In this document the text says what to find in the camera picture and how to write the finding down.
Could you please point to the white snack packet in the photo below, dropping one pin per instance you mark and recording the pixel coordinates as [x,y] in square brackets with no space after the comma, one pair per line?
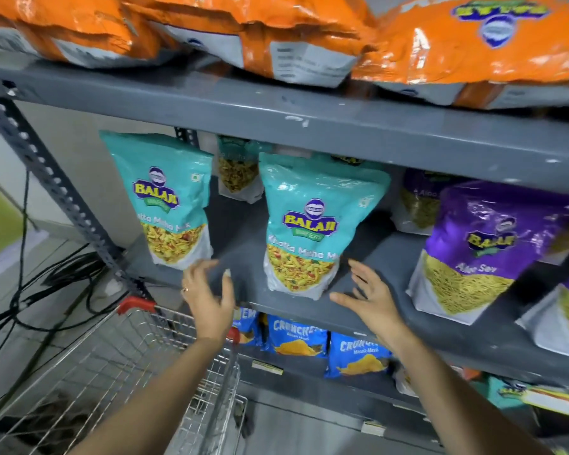
[403,381]

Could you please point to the teal snack mix packet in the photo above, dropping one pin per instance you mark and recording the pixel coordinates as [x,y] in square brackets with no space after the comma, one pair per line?
[239,170]
[166,198]
[308,227]

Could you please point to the teal yellow snack packet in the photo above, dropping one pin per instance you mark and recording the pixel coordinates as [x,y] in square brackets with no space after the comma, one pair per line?
[536,393]

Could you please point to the person's left forearm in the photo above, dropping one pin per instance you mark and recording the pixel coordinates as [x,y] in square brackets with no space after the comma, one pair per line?
[161,398]

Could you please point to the grey metal shelf rack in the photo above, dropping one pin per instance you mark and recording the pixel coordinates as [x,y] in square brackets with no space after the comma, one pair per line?
[313,118]

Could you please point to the person's left hand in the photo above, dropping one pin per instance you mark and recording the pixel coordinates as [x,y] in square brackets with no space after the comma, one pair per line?
[208,307]

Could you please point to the person's right hand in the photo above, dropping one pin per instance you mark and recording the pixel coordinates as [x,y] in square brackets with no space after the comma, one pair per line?
[377,310]

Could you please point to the person's right forearm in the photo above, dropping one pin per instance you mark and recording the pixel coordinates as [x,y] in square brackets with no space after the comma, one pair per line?
[450,402]

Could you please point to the shelf price label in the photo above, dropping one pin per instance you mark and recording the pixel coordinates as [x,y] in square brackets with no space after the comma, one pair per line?
[267,367]
[373,428]

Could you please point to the person's left thumb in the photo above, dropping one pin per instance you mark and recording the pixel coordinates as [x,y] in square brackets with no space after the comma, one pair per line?
[228,286]

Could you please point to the orange snack packet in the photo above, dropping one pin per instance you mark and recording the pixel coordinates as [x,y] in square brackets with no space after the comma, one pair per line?
[76,23]
[479,52]
[284,33]

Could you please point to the blue chips packet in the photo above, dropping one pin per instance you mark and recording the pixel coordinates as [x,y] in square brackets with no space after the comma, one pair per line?
[296,336]
[246,326]
[355,357]

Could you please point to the person's right thumb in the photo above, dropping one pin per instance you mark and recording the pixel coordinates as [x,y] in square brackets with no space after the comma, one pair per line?
[344,299]

